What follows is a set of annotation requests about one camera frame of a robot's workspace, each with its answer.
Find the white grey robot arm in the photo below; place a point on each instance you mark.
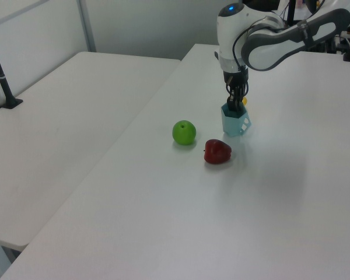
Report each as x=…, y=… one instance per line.
x=230, y=35

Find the black monitor pole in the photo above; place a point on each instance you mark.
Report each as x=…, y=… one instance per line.
x=291, y=11

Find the black equipment frame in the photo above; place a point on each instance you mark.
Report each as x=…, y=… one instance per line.
x=262, y=4

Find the yellow toy banana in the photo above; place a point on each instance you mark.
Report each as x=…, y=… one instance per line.
x=245, y=101

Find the green toy apple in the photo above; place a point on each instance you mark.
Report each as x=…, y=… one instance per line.
x=183, y=133

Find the black electronics box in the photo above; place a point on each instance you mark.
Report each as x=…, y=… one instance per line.
x=330, y=46

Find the black camera pole with base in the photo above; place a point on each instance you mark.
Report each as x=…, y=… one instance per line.
x=3, y=82

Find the red toy bell pepper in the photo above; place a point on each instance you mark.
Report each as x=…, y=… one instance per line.
x=217, y=152

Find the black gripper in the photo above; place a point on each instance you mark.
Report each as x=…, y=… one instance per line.
x=234, y=78

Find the teal hexagonal mug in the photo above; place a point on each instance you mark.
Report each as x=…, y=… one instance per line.
x=232, y=126

